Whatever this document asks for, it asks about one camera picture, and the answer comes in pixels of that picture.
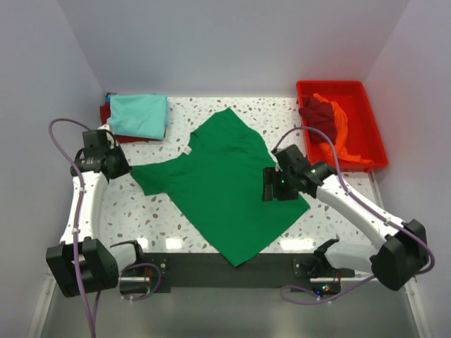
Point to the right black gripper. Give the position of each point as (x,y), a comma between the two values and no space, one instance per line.
(270,175)

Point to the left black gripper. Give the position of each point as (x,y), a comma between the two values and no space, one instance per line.
(125,167)

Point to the green t-shirt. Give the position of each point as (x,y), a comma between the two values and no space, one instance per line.
(218,187)

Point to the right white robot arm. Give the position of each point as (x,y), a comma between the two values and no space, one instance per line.
(398,249)

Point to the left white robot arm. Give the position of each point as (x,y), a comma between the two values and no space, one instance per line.
(80,256)

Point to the folded dark red t-shirt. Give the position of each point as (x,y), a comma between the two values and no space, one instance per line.
(105,114)

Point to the folded teal t-shirt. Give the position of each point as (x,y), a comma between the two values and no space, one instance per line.
(139,115)

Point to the orange t-shirt in bin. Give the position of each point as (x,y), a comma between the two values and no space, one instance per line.
(340,120)

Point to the maroon t-shirt in bin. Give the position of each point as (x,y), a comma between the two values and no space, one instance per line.
(319,115)

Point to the red plastic bin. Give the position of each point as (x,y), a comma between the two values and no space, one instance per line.
(363,135)

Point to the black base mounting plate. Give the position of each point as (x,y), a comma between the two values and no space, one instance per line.
(264,271)

